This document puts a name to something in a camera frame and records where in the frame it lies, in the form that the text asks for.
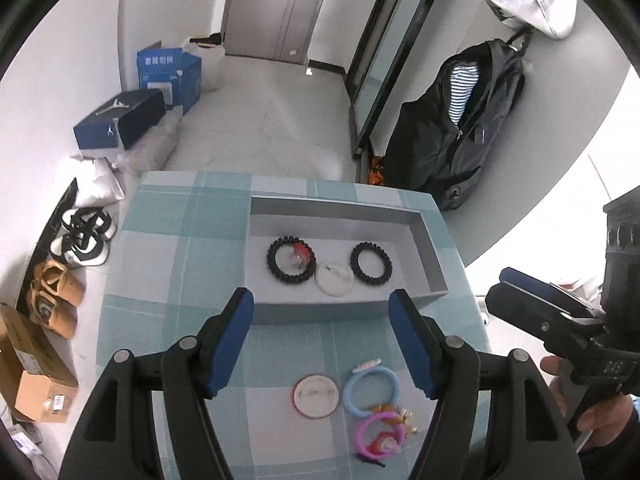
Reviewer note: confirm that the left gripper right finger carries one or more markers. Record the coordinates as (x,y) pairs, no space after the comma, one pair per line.
(418,344)

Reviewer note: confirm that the dark blue shoe box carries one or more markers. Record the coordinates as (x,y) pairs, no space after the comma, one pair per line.
(121,121)

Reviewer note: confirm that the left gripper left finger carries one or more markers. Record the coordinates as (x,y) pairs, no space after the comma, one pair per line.
(223,336)

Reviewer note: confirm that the black framed mirror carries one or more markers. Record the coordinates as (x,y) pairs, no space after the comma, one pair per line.
(383,49)

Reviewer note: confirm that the tan shoes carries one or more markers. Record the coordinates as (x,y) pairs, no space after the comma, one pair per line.
(53,297)

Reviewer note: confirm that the person's right hand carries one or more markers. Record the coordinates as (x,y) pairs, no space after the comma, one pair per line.
(604,421)

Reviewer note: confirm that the white round pad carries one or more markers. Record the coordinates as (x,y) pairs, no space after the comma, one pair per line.
(334,279)

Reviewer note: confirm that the clear plastic bag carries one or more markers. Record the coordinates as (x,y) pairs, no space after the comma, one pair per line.
(153,149)

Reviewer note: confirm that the black jacket striped shirt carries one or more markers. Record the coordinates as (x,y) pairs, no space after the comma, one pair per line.
(441,141)

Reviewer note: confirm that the light blue cardboard box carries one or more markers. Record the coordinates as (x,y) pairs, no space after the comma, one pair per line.
(173,71)

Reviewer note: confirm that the teal checkered tablecloth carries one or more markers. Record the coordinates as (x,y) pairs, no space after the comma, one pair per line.
(180,255)

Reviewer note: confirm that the white red round badge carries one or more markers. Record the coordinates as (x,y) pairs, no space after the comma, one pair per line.
(316,396)

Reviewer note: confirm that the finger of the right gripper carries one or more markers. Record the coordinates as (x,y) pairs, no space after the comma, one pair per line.
(542,282)
(555,317)

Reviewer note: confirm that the brown cardboard box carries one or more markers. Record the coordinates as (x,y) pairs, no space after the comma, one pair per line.
(35,382)

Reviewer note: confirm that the red santa charm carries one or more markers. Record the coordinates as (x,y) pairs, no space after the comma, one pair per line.
(301,255)

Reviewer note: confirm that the grey door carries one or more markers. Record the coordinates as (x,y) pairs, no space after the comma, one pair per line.
(272,30)

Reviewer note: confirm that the white plastic bag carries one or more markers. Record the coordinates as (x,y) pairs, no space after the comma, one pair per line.
(211,51)

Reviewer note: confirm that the grey jewelry box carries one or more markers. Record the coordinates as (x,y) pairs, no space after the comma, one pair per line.
(387,249)

